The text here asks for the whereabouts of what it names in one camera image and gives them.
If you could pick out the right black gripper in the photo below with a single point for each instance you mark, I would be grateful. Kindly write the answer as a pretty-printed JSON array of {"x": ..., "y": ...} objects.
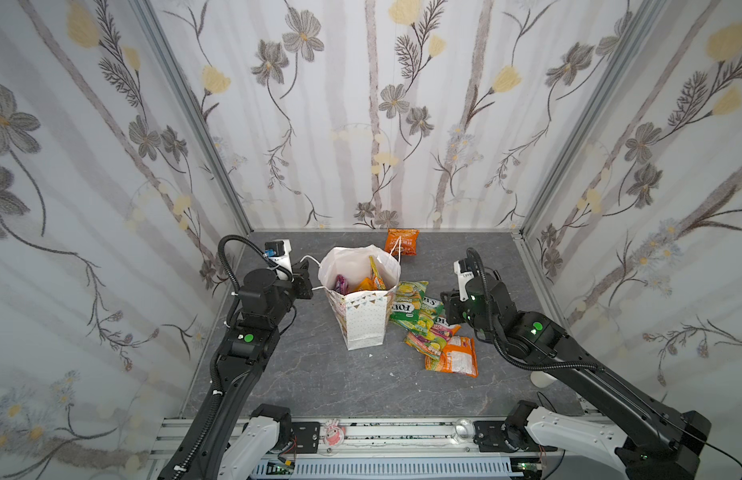
[{"x": 455, "y": 306}]

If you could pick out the pink cartoon sticker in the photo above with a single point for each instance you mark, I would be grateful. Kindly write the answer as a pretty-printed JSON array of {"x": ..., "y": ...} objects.
[{"x": 334, "y": 433}]

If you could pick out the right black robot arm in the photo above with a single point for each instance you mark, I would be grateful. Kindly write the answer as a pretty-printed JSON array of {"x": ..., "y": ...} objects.
[{"x": 645, "y": 439}]

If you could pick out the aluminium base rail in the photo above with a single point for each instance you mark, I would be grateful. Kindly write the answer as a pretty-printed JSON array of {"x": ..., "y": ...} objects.
[{"x": 383, "y": 435}]

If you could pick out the pink Fox's candy bag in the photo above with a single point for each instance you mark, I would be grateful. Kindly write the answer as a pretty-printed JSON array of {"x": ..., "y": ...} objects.
[{"x": 433, "y": 341}]

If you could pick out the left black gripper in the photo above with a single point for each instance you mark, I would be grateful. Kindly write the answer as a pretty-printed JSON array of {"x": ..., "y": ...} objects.
[{"x": 299, "y": 279}]

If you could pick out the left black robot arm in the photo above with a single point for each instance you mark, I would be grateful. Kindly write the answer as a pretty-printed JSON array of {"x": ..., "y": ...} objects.
[{"x": 260, "y": 302}]

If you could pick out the green Fox's candy bag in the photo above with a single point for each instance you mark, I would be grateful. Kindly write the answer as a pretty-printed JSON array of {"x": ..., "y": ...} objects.
[{"x": 412, "y": 309}]

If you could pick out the orange chip bag by wall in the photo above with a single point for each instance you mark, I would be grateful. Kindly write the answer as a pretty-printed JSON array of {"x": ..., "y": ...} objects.
[{"x": 402, "y": 242}]

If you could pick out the purple candy bag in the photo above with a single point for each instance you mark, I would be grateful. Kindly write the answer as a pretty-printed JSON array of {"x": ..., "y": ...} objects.
[{"x": 341, "y": 285}]

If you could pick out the white paper bag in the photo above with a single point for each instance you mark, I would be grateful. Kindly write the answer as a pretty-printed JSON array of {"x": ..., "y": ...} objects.
[{"x": 362, "y": 316}]

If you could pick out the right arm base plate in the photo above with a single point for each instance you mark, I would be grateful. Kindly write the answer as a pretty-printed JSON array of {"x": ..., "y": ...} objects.
[{"x": 493, "y": 436}]

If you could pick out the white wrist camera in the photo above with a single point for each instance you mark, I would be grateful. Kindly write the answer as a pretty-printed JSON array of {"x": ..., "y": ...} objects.
[
  {"x": 464, "y": 272},
  {"x": 278, "y": 254}
]

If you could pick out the yellow mango candy bag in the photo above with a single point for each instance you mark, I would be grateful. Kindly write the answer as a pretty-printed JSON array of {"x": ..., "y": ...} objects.
[{"x": 370, "y": 284}]

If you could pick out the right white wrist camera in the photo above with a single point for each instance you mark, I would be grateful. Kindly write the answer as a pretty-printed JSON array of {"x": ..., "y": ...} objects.
[{"x": 464, "y": 272}]

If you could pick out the white vented cable tray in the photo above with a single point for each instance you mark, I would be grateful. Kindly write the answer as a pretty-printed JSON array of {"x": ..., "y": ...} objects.
[{"x": 391, "y": 468}]

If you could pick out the orange snack bag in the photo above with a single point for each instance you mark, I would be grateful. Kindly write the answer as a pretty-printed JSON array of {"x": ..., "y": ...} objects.
[
  {"x": 374, "y": 270},
  {"x": 457, "y": 357}
]

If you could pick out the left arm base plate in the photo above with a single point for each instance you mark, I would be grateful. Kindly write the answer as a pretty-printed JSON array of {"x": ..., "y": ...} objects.
[{"x": 298, "y": 437}]

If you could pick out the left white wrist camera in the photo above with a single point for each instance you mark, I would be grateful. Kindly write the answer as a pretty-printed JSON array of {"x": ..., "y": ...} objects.
[{"x": 278, "y": 254}]

